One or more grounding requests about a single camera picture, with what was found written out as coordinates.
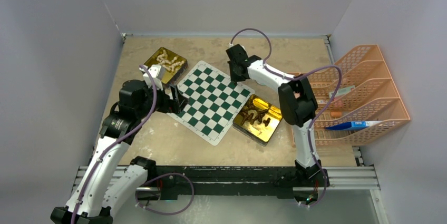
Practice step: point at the gold tin white pieces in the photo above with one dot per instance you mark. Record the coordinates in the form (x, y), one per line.
(169, 78)

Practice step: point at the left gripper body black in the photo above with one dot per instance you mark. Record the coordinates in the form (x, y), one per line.
(165, 104)

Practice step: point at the green white chess mat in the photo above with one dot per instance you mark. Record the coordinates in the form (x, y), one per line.
(213, 102)

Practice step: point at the blue box in organizer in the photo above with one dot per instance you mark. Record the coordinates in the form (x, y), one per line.
(352, 125)

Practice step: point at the white chess pieces pile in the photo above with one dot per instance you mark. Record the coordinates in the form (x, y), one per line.
(171, 61)

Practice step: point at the black metal base frame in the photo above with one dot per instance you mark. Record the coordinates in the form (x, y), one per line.
(280, 182)

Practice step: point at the brown chess pieces pile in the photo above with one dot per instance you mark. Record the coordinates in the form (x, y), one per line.
(251, 113)

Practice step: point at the gold tin brown pieces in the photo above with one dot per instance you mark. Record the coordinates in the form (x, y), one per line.
(258, 132)

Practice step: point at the white label card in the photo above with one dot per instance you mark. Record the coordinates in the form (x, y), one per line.
(343, 91)

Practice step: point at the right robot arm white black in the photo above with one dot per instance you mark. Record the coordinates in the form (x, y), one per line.
(297, 102)

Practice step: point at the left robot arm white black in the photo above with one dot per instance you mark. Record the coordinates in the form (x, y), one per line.
(96, 200)

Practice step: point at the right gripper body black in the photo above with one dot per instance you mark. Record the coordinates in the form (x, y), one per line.
(235, 77)

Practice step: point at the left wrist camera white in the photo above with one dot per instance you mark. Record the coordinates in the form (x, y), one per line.
(157, 73)

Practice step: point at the peach plastic file organizer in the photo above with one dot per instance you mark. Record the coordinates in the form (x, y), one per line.
(375, 98)

